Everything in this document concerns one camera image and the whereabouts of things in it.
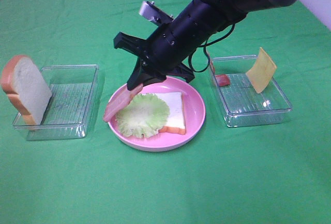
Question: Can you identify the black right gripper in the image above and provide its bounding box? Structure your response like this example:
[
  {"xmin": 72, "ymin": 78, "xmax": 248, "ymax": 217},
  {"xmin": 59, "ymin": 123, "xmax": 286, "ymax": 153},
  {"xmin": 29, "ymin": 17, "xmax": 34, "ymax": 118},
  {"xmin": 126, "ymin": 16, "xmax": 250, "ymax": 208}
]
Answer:
[{"xmin": 113, "ymin": 25, "xmax": 195, "ymax": 90}]

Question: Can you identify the bacon strip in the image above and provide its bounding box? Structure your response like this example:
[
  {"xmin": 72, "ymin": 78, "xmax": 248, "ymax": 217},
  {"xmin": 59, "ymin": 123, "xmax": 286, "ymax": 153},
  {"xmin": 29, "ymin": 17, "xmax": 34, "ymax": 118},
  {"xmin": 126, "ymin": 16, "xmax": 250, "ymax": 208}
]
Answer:
[
  {"xmin": 103, "ymin": 84, "xmax": 143, "ymax": 122},
  {"xmin": 206, "ymin": 52, "xmax": 231, "ymax": 87}
]

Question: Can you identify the green lettuce leaf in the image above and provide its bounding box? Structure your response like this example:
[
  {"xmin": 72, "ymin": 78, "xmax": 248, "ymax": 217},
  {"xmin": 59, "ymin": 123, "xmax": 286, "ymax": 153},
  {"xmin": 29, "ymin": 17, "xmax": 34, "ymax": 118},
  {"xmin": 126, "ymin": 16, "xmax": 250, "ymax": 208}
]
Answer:
[{"xmin": 115, "ymin": 94, "xmax": 170, "ymax": 138}]

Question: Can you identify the bread slice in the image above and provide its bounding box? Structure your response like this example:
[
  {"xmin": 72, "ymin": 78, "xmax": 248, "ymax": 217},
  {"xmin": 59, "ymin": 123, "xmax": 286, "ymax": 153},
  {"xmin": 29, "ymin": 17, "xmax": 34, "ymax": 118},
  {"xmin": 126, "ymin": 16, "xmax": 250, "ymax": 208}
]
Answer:
[
  {"xmin": 156, "ymin": 92, "xmax": 186, "ymax": 135},
  {"xmin": 1, "ymin": 55, "xmax": 52, "ymax": 125}
]

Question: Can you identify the yellow cheese slice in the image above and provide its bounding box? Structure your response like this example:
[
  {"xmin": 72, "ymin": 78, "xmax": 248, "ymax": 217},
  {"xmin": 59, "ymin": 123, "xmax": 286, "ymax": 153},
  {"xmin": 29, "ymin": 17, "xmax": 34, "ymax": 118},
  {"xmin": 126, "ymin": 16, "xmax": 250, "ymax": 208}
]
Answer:
[{"xmin": 246, "ymin": 47, "xmax": 277, "ymax": 94}]

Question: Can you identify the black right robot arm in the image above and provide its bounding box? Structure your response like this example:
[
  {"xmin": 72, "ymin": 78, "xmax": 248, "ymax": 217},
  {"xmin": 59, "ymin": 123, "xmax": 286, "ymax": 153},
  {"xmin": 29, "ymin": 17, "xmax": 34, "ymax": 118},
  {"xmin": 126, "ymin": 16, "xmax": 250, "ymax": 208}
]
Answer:
[{"xmin": 114, "ymin": 0, "xmax": 297, "ymax": 90}]

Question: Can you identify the pink round plate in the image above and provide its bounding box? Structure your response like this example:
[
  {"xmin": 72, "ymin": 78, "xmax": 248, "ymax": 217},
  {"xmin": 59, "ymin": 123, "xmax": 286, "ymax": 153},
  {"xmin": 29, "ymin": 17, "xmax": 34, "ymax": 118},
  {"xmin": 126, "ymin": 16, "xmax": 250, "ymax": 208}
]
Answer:
[{"xmin": 108, "ymin": 76, "xmax": 206, "ymax": 152}]

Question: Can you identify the clear left plastic tray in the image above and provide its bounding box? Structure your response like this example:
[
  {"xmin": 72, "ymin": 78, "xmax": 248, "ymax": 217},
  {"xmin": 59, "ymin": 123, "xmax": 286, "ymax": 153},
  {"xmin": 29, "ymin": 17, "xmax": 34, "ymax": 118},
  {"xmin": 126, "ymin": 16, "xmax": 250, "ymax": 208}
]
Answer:
[{"xmin": 12, "ymin": 65, "xmax": 99, "ymax": 141}]

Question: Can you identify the clear plastic tray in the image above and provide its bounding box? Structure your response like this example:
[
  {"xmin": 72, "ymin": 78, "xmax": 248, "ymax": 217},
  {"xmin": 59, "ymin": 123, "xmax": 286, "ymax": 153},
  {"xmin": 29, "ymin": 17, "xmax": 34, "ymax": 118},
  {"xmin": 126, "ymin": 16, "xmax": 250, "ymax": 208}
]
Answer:
[
  {"xmin": 211, "ymin": 55, "xmax": 292, "ymax": 127},
  {"xmin": 12, "ymin": 65, "xmax": 99, "ymax": 141}
]

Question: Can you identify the clear right plastic tray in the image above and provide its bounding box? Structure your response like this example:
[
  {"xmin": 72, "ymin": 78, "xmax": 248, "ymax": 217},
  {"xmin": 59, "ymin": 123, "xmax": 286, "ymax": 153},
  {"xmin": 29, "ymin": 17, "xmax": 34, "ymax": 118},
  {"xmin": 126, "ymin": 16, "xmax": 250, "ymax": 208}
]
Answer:
[{"xmin": 211, "ymin": 55, "xmax": 292, "ymax": 127}]

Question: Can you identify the green tablecloth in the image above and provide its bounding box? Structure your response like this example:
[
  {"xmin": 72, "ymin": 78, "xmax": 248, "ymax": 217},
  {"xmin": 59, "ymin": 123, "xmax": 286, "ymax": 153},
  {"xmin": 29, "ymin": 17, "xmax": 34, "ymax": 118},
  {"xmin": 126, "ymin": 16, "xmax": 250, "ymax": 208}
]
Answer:
[{"xmin": 1, "ymin": 0, "xmax": 330, "ymax": 223}]

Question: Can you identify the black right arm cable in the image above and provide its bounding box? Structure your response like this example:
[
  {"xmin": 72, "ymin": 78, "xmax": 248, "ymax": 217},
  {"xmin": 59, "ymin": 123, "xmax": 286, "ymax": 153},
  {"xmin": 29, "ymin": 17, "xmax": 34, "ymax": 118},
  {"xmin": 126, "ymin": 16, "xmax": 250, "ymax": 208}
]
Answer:
[{"xmin": 188, "ymin": 21, "xmax": 236, "ymax": 73}]

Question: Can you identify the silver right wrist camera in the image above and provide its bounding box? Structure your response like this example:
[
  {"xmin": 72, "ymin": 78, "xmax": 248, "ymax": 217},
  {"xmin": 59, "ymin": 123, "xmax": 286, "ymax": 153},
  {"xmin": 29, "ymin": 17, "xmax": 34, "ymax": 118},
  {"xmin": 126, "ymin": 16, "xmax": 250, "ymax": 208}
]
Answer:
[{"xmin": 139, "ymin": 1, "xmax": 174, "ymax": 26}]

